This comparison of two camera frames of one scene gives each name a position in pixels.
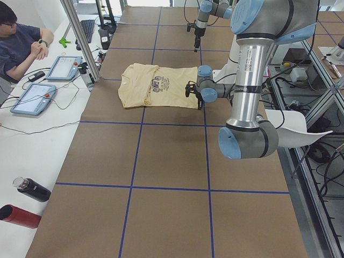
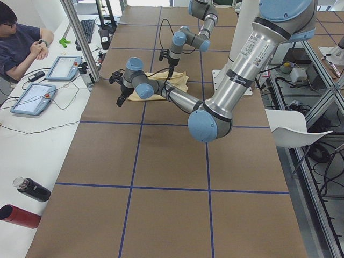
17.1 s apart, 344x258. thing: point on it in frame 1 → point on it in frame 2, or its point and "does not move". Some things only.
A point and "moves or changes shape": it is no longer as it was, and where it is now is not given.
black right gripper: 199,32 → 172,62
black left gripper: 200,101 → 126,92
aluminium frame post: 90,63 does not move
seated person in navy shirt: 19,46 does not move
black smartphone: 36,76 does not move
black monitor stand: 107,29 does not move
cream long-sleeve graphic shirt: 149,85 moves or changes shape
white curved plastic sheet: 292,130 does not move
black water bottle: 30,188 does not move
